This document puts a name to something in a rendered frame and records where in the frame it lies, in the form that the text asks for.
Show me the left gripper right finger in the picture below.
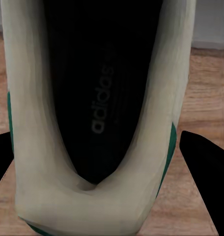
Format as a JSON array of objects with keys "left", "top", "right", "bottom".
[{"left": 179, "top": 131, "right": 224, "bottom": 236}]

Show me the gym shoe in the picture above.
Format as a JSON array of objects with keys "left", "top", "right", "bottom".
[{"left": 0, "top": 0, "right": 196, "bottom": 236}]

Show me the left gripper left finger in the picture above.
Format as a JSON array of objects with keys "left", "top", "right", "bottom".
[{"left": 0, "top": 132, "right": 15, "bottom": 180}]

